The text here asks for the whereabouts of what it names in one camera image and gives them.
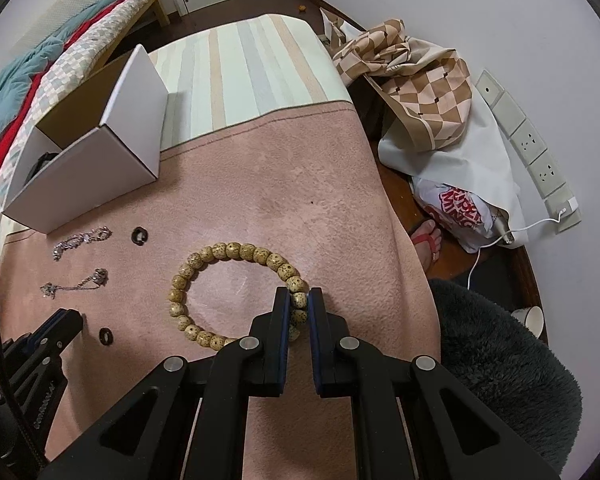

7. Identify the white power strip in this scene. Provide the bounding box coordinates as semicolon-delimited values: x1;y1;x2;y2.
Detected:
476;70;582;232

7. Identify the white plastic bag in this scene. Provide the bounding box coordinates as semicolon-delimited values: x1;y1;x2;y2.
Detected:
378;90;529;254

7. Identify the silver chain necklace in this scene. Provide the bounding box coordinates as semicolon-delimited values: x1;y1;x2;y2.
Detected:
40;266;109;302

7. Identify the wooden bead bracelet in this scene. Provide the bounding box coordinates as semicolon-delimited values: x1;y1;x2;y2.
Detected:
168;240;311;352

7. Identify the white cardboard box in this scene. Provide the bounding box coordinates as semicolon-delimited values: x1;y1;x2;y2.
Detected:
3;46;168;234

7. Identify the silver chain bracelet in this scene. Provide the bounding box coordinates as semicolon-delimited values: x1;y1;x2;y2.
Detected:
51;224;114;262

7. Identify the brown checkered fabric bag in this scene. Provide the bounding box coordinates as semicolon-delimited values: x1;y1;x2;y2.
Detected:
321;9;472;153

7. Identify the black watch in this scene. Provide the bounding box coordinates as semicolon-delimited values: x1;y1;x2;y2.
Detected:
24;152;59;183

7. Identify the checkered bed sheet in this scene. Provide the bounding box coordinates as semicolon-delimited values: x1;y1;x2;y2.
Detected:
0;0;152;224

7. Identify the teal blanket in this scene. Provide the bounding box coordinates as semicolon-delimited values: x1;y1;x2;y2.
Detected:
0;0;118;141

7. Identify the foot in red sandal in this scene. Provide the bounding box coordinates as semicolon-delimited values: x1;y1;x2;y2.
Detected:
410;220;442;272

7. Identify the dark fluffy cushion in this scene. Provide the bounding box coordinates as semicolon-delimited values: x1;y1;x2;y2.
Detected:
429;278;582;472

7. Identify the red blanket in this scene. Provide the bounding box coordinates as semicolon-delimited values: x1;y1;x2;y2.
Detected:
0;0;124;169

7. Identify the white cup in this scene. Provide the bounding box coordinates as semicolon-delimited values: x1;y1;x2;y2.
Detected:
510;306;545;338

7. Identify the pink and striped table cloth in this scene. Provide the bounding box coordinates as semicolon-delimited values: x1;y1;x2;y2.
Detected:
0;14;440;476

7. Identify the white charger cable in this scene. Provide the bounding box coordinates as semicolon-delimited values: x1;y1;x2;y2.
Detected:
465;207;569;291

